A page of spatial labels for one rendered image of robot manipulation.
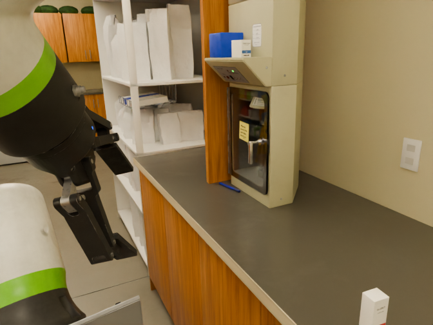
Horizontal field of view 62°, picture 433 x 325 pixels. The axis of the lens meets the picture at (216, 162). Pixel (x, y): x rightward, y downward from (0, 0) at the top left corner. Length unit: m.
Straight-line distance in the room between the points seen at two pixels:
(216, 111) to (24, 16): 1.37
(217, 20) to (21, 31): 1.35
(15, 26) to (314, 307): 0.84
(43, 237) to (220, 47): 1.00
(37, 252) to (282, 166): 1.00
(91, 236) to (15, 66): 0.19
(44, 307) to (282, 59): 1.05
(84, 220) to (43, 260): 0.21
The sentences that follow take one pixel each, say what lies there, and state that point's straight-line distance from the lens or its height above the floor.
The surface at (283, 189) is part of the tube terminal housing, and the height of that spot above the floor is 1.01.
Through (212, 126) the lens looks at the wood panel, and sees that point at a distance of 1.62.
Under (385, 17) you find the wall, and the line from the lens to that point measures 1.53.
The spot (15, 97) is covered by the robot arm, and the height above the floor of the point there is 1.50.
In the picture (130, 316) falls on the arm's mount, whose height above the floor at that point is 1.19.
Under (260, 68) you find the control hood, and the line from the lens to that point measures 1.28.
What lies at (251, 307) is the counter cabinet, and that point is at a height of 0.80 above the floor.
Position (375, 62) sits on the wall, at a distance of 1.54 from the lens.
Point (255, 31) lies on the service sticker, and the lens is 1.39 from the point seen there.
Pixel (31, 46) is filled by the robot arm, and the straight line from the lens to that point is 0.31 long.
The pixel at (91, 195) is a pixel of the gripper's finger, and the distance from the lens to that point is 0.42.
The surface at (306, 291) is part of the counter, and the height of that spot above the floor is 0.94.
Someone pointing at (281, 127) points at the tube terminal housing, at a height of 1.26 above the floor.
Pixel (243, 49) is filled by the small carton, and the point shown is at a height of 1.54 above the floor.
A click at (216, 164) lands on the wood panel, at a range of 1.68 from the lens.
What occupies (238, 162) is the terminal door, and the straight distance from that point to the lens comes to 1.56.
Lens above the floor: 1.53
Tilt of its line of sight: 17 degrees down
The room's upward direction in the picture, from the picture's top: 2 degrees counter-clockwise
